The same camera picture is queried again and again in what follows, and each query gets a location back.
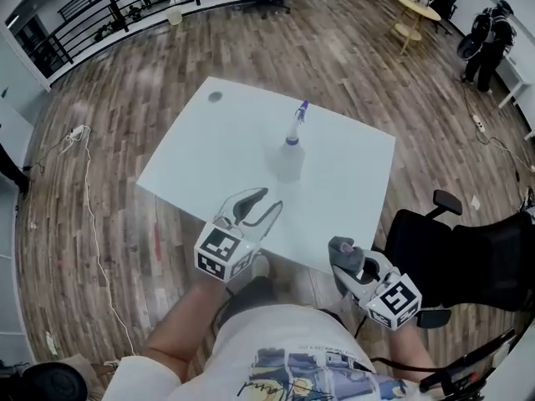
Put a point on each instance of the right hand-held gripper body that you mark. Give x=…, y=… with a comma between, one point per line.
x=395, y=301

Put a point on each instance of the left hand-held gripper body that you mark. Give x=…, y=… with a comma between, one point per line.
x=220, y=251

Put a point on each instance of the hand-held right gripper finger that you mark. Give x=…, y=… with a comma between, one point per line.
x=362, y=258
x=346, y=280

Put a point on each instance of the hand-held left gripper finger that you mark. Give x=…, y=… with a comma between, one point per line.
x=268, y=219
x=246, y=202

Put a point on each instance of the grey cloth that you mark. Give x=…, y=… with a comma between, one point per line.
x=345, y=254

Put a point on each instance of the clear plastic spray kettle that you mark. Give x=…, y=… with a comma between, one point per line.
x=289, y=159

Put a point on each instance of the person's left forearm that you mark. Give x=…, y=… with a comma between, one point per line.
x=184, y=328

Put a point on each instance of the person's right forearm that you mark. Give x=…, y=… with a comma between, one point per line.
x=411, y=345

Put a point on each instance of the person's light shoe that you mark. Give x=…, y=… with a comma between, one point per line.
x=261, y=266

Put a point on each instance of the person's black trousers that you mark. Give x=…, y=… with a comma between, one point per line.
x=251, y=297

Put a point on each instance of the black mesh office chair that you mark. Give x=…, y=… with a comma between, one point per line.
x=455, y=257

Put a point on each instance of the white printed t-shirt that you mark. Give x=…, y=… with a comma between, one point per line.
x=271, y=336

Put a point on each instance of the black worn device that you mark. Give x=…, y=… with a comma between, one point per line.
x=455, y=376

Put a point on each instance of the grey table grommet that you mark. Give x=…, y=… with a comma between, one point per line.
x=215, y=96

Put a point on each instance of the white paper scrap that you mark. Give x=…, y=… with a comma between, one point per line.
x=475, y=201

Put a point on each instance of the white power strip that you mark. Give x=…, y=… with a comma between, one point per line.
x=479, y=123
x=76, y=131

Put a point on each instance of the white waste bin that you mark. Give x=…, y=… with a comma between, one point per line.
x=174, y=16

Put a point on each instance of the black round bag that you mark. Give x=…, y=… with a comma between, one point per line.
x=46, y=382

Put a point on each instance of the white desk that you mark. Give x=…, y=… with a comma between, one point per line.
x=516, y=77

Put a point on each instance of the black metal railing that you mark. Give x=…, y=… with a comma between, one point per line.
x=62, y=31

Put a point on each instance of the round yellow side table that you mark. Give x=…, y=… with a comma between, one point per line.
x=414, y=8

